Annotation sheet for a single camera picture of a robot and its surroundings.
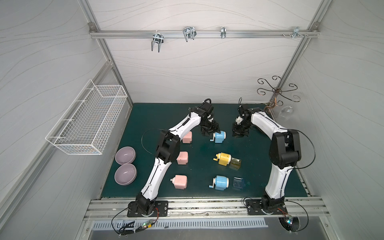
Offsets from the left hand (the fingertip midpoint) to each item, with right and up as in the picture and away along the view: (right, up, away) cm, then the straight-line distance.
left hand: (218, 134), depth 92 cm
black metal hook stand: (+31, +22, -10) cm, 40 cm away
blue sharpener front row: (-2, -23, -17) cm, 29 cm away
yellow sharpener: (+2, -13, -8) cm, 15 cm away
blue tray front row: (+10, -27, -9) cm, 30 cm away
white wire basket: (-66, +6, -23) cm, 70 cm away
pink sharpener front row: (-22, -23, -16) cm, 36 cm away
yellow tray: (+10, -18, -2) cm, 21 cm away
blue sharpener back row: (+1, -3, +2) cm, 3 cm away
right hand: (+10, 0, +2) cm, 10 cm away
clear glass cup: (+40, +13, -4) cm, 42 cm away
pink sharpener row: (-22, -13, -8) cm, 27 cm away
